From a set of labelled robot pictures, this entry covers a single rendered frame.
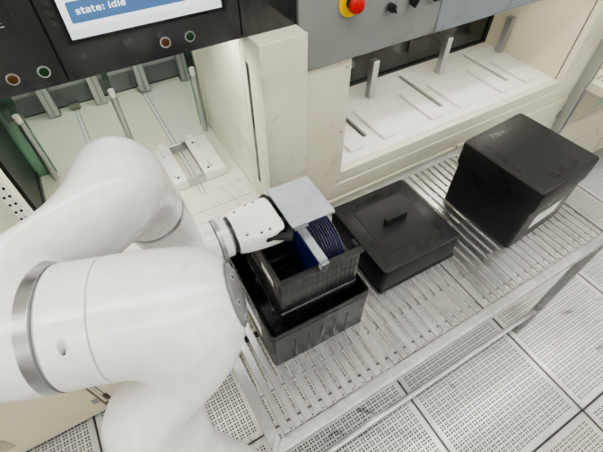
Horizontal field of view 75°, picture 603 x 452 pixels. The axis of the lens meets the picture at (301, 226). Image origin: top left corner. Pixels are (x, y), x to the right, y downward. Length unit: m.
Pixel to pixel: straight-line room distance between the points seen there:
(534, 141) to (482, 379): 1.09
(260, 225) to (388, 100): 1.09
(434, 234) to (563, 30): 1.17
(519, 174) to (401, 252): 0.41
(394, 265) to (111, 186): 0.90
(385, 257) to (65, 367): 0.95
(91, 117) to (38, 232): 1.46
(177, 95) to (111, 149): 1.42
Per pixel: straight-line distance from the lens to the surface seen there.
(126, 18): 0.86
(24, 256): 0.38
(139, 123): 1.71
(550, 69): 2.18
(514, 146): 1.41
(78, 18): 0.85
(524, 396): 2.10
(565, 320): 2.38
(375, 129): 1.56
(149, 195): 0.41
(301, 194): 0.84
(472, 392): 2.02
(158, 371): 0.33
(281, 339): 0.96
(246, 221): 0.79
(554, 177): 1.35
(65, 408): 1.81
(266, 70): 0.94
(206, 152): 1.44
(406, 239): 1.22
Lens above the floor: 1.79
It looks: 50 degrees down
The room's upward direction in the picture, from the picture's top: straight up
